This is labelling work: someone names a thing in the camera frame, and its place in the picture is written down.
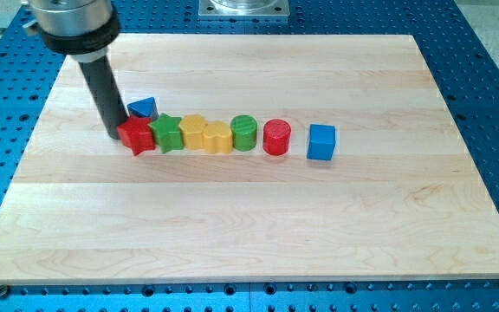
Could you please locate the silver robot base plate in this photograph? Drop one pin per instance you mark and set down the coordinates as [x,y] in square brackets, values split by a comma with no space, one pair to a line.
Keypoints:
[243,8]

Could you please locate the blue perforated metal table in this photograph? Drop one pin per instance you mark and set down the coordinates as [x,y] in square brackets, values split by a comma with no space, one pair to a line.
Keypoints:
[461,66]

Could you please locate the green cylinder block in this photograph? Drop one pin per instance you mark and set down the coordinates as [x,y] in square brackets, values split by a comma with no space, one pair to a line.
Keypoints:
[244,129]

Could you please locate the blue cube block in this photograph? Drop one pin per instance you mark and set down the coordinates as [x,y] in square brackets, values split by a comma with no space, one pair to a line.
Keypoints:
[321,142]

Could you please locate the green star block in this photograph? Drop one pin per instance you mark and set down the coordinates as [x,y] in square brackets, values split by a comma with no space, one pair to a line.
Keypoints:
[166,133]

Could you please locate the red cylinder block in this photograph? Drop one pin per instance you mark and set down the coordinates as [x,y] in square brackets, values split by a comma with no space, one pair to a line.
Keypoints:
[276,137]

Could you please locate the yellow hexagon block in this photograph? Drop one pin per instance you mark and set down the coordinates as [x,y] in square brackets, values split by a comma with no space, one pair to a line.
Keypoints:
[192,127]

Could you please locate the light wooden board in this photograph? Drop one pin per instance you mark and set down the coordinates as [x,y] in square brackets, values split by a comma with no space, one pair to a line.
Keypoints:
[401,198]

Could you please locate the yellow heart block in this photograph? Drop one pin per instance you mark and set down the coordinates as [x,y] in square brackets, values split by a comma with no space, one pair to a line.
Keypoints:
[218,138]

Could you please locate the red star block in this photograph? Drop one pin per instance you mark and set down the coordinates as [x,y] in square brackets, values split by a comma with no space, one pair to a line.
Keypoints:
[135,134]

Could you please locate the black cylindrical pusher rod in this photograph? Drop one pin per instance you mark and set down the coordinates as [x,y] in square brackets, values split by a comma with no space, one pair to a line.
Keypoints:
[105,93]

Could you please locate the blue triangle block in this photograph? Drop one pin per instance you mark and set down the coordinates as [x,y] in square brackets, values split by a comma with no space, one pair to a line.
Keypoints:
[145,108]

